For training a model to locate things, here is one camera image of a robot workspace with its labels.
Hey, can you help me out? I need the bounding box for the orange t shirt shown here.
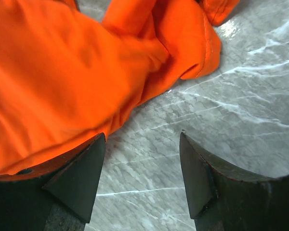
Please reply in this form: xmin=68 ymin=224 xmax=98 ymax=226
xmin=0 ymin=0 xmax=237 ymax=174

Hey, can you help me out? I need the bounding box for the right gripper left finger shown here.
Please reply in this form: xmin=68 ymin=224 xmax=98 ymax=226
xmin=0 ymin=134 xmax=105 ymax=231

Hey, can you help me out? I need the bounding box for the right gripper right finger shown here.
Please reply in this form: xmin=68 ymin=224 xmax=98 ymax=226
xmin=180 ymin=133 xmax=289 ymax=231

